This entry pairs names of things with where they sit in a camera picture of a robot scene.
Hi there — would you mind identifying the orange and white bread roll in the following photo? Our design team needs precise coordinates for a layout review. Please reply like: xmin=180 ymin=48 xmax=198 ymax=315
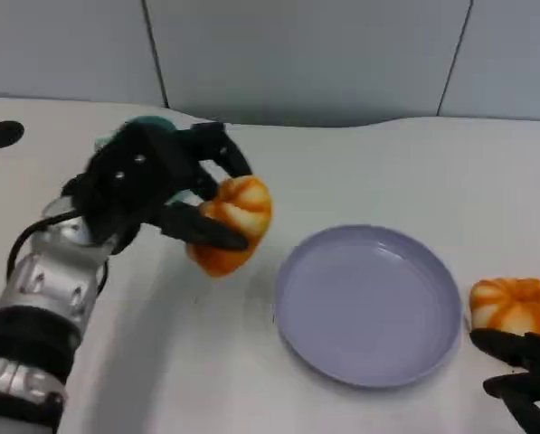
xmin=185 ymin=175 xmax=274 ymax=279
xmin=468 ymin=278 xmax=540 ymax=338

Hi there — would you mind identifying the lilac plate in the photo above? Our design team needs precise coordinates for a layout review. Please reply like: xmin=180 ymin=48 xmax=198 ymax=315
xmin=273 ymin=224 xmax=463 ymax=389

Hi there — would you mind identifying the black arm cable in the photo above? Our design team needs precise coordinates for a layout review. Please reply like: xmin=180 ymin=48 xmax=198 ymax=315
xmin=5 ymin=212 xmax=85 ymax=281

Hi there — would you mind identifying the black table cable grommet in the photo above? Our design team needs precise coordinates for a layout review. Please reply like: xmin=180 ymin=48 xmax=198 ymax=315
xmin=0 ymin=120 xmax=25 ymax=149

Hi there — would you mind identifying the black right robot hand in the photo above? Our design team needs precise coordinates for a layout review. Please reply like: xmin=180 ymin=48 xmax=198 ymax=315
xmin=470 ymin=328 xmax=540 ymax=434

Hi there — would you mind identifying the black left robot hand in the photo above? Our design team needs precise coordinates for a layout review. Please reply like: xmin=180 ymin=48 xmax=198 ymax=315
xmin=63 ymin=119 xmax=256 ymax=254

